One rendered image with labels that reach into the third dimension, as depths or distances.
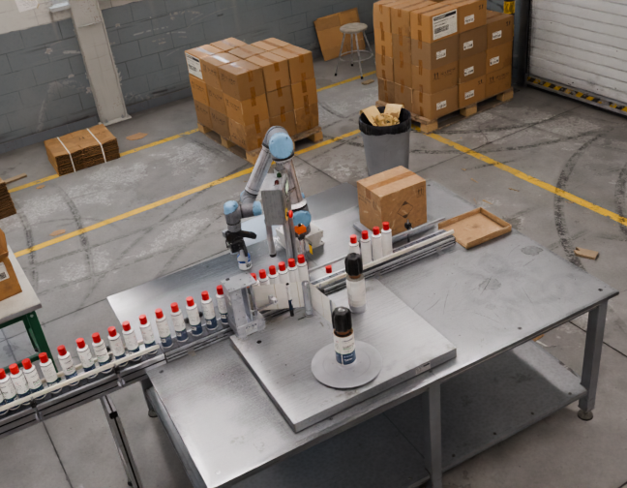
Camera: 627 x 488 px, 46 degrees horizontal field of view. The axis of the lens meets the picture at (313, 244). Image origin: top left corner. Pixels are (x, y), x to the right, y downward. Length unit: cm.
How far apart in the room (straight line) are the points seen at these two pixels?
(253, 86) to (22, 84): 277
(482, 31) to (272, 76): 207
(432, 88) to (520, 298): 388
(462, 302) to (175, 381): 140
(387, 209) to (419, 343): 96
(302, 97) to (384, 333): 416
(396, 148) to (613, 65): 246
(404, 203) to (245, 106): 313
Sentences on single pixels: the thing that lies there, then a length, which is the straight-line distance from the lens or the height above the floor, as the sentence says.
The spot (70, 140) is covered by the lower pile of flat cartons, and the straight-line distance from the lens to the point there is 800.
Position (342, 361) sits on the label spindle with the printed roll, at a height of 94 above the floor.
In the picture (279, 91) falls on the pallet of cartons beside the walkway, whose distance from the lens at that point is 705.
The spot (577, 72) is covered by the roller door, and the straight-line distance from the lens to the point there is 797.
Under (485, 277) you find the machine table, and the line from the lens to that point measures 381.
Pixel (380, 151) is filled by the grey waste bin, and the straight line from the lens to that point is 619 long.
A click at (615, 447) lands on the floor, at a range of 419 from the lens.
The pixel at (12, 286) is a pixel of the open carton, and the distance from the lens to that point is 443.
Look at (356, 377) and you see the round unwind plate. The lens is 315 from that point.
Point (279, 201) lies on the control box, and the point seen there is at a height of 141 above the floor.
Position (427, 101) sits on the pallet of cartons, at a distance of 730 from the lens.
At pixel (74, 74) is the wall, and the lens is 867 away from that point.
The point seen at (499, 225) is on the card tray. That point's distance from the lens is 423.
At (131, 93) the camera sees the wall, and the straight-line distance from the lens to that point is 891.
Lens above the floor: 301
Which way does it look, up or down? 32 degrees down
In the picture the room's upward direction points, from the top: 7 degrees counter-clockwise
